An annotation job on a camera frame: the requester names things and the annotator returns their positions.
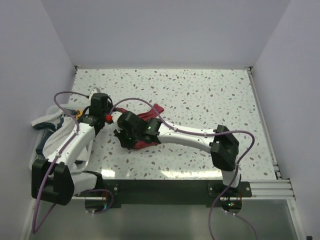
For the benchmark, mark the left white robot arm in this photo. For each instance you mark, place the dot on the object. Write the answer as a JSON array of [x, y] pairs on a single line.
[[57, 178]]

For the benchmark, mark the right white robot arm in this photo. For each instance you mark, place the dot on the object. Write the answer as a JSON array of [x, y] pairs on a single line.
[[223, 148]]

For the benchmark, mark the red tank top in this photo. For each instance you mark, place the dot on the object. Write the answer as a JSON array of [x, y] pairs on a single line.
[[152, 112]]

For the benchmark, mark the colourful printed garment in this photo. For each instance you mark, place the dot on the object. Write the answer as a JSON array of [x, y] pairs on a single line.
[[72, 113]]

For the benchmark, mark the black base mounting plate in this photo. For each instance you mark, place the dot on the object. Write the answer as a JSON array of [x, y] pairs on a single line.
[[163, 192]]

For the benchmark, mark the white navy tank top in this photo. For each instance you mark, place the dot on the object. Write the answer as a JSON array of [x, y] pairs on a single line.
[[81, 135]]

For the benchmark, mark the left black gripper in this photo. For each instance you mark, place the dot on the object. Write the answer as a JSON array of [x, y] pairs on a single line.
[[109, 104]]

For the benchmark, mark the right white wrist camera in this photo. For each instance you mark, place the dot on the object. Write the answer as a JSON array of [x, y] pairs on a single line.
[[113, 118]]

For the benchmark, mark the white plastic laundry basket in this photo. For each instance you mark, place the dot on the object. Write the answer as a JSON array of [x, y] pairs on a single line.
[[61, 127]]

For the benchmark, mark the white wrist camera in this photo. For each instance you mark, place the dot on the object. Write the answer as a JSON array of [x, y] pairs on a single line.
[[95, 90], [113, 118]]

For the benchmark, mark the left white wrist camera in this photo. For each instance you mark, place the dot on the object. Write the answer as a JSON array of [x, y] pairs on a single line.
[[95, 90]]

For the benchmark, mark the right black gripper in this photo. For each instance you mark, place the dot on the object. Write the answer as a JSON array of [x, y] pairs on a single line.
[[119, 133]]

